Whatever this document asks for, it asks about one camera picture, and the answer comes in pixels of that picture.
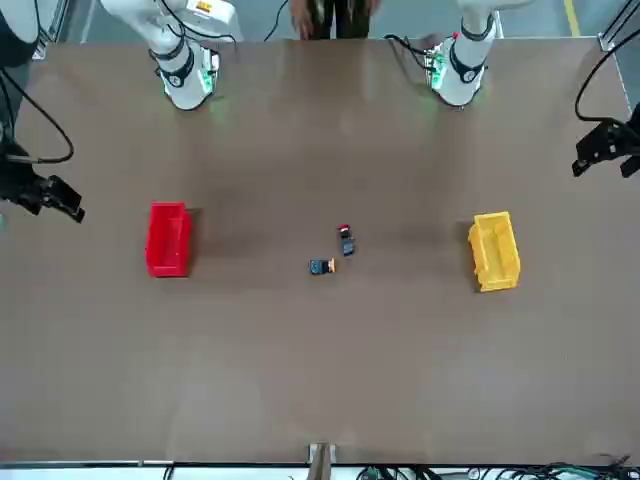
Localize person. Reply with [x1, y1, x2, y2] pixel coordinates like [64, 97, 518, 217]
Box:
[289, 0, 377, 41]

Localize metal mounting bracket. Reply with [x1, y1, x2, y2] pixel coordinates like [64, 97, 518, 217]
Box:
[308, 442, 338, 480]

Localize yellow plastic storage box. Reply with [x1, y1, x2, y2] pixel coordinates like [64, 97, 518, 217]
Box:
[467, 211, 522, 293]

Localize blue bottle with orange cap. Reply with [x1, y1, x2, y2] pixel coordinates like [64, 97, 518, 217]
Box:
[307, 257, 338, 277]

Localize black cable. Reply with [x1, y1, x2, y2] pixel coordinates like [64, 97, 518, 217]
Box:
[263, 0, 292, 42]
[149, 0, 239, 66]
[0, 64, 76, 165]
[383, 33, 437, 71]
[573, 29, 640, 124]

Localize tangled black cables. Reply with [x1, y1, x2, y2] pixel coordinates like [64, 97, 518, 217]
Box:
[357, 452, 640, 480]

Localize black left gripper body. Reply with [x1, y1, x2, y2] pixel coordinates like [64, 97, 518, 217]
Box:
[617, 119, 640, 159]

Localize red plastic storage box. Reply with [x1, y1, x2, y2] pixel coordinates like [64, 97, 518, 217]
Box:
[144, 201, 194, 278]

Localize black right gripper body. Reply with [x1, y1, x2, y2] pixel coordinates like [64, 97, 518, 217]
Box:
[0, 142, 49, 214]

